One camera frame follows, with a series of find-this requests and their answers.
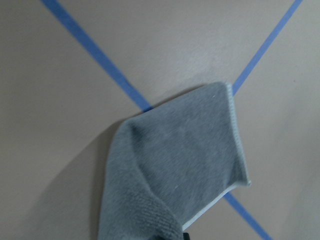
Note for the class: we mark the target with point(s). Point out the pink towel with grey back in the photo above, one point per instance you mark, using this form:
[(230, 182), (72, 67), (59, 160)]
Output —
[(168, 166)]

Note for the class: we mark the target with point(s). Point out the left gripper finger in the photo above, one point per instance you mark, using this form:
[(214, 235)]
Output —
[(186, 236)]

